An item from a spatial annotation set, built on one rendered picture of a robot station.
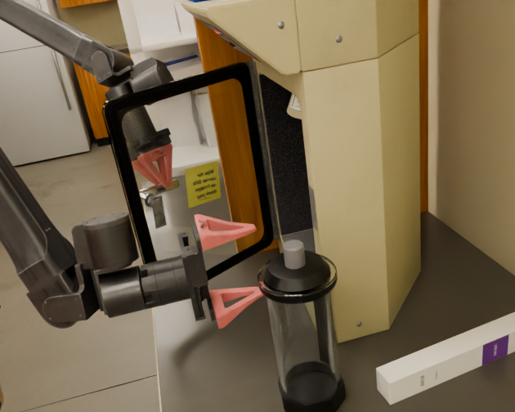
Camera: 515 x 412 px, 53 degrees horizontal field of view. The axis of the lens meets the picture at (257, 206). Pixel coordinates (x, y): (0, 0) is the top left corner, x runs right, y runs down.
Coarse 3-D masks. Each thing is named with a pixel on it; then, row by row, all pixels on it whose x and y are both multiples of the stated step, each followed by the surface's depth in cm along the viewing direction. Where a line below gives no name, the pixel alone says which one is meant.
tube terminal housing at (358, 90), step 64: (320, 0) 66; (384, 0) 70; (256, 64) 96; (320, 64) 69; (384, 64) 73; (320, 128) 73; (384, 128) 76; (320, 192) 77; (384, 192) 80; (384, 256) 84; (384, 320) 90
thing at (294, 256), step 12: (288, 252) 67; (300, 252) 67; (312, 252) 71; (276, 264) 70; (288, 264) 68; (300, 264) 68; (312, 264) 69; (324, 264) 69; (264, 276) 69; (276, 276) 67; (288, 276) 67; (300, 276) 66; (312, 276) 66; (324, 276) 67; (276, 288) 67; (288, 288) 66; (300, 288) 66
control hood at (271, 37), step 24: (216, 0) 77; (240, 0) 68; (264, 0) 65; (288, 0) 65; (216, 24) 65; (240, 24) 65; (264, 24) 66; (288, 24) 66; (264, 48) 67; (288, 48) 68; (288, 72) 69
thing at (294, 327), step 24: (264, 288) 68; (312, 288) 66; (288, 312) 68; (312, 312) 68; (288, 336) 70; (312, 336) 69; (336, 336) 73; (288, 360) 72; (312, 360) 71; (336, 360) 74; (288, 384) 74; (312, 384) 72; (336, 384) 75
